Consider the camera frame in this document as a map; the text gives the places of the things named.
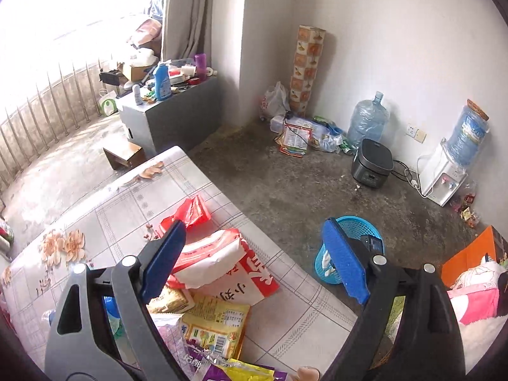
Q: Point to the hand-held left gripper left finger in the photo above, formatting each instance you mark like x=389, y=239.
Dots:
x=164, y=254

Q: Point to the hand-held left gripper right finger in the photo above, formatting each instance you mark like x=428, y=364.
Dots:
x=343, y=258

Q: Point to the blue plastic basket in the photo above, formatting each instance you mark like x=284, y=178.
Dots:
x=359, y=226

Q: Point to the red white large bag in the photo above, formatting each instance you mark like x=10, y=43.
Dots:
x=226, y=270

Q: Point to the yellow green snack packet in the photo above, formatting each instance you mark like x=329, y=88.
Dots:
x=216, y=325

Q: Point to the purple yellow snack packet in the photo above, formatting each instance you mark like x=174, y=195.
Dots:
x=234, y=371

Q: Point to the gold snack wrapper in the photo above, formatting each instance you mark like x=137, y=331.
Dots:
x=170, y=301

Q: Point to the red plastic wrapper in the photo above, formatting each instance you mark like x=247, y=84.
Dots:
x=192, y=212

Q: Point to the floral tablecloth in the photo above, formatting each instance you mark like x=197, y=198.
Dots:
x=119, y=214

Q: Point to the black rice cooker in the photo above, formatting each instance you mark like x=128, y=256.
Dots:
x=371, y=162

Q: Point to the white water dispenser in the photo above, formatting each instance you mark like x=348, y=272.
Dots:
x=438, y=178

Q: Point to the orange box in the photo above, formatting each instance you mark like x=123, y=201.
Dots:
x=468, y=260

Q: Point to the green drink cans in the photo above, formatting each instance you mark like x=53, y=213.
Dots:
x=347, y=149

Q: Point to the small snack wrappers pile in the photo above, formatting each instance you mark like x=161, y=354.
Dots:
x=468, y=210

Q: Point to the wooden stool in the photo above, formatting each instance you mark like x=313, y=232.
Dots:
x=125, y=156

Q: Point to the clear plastic bag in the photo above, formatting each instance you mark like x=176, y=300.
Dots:
x=325, y=137

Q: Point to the pink cloth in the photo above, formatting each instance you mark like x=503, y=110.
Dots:
x=476, y=303

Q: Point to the empty blue water jug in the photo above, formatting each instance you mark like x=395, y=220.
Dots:
x=367, y=121

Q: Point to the red-bordered snack packet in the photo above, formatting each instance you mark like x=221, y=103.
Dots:
x=294, y=139

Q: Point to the grey cabinet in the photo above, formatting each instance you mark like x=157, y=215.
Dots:
x=174, y=115

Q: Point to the white plastic box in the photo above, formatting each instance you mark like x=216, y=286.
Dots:
x=278, y=124

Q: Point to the white green paper bag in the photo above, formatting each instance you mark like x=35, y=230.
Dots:
x=108, y=105

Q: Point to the small white spray bottle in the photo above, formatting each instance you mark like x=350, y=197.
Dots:
x=137, y=95

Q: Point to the blue detergent bottle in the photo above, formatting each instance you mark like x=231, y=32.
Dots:
x=162, y=85

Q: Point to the white plastic bag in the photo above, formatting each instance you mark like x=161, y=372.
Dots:
x=274, y=101

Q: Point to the cardboard box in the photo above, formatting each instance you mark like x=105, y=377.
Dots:
x=135, y=72

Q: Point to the black device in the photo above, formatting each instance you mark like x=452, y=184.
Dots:
x=109, y=77

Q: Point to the tall patterned roll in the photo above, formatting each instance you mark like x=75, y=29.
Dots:
x=305, y=67

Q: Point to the metal balcony railing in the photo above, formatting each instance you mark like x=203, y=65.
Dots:
x=47, y=103

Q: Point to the purple cup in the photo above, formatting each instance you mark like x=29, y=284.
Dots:
x=200, y=65

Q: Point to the grey curtain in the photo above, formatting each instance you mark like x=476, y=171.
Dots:
x=188, y=16

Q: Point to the wall socket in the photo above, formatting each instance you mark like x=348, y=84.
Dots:
x=416, y=133

